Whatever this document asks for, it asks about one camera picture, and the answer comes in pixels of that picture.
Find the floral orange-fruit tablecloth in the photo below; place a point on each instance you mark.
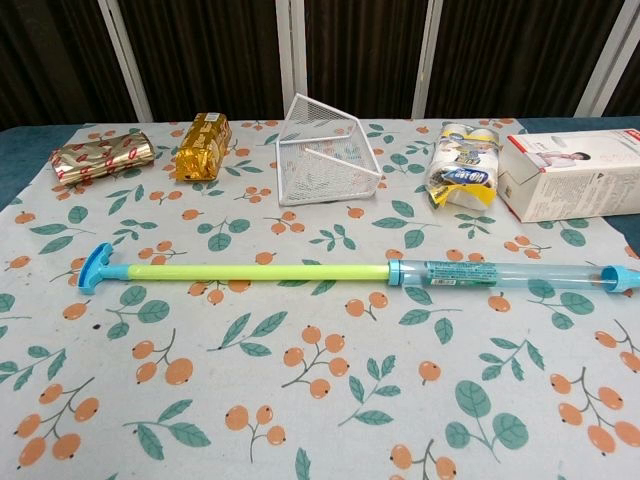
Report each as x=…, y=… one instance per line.
x=320, y=380

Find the gold foil brick package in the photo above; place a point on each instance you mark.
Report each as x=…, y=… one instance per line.
x=202, y=145

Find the pack of white rolls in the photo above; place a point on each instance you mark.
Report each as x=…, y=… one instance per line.
x=465, y=165

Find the white and red product box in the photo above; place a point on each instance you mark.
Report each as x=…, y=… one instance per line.
x=575, y=190

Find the white partition frame post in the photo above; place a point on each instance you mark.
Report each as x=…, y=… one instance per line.
x=426, y=60
x=299, y=50
x=605, y=60
x=137, y=80

